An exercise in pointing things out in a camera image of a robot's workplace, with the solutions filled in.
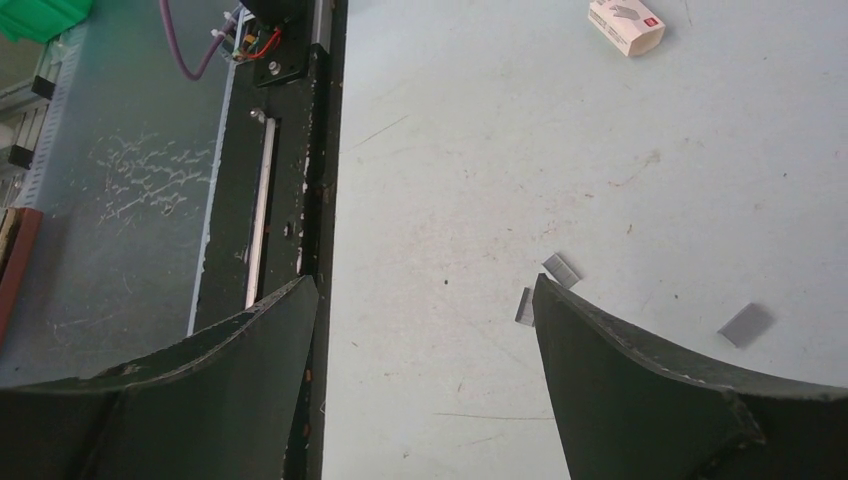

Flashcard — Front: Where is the red wire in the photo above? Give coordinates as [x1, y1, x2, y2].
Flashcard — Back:
[245, 25, 286, 62]

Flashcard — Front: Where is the green plastic bin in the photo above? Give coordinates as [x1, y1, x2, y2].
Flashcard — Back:
[1, 0, 93, 43]

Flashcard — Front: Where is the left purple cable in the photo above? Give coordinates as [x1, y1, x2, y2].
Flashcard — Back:
[157, 0, 240, 83]

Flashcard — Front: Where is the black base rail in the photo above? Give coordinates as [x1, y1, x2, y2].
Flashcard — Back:
[187, 1, 349, 479]

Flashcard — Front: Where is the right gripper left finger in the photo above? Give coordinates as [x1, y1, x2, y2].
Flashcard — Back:
[1, 277, 319, 479]

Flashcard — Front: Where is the white staple box sleeve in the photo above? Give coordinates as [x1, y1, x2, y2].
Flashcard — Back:
[588, 0, 666, 57]

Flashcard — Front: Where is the grey staple strip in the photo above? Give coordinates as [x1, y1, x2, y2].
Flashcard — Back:
[717, 303, 775, 349]
[515, 287, 535, 328]
[542, 253, 581, 289]

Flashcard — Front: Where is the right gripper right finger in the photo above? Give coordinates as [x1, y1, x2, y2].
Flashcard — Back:
[532, 275, 847, 479]

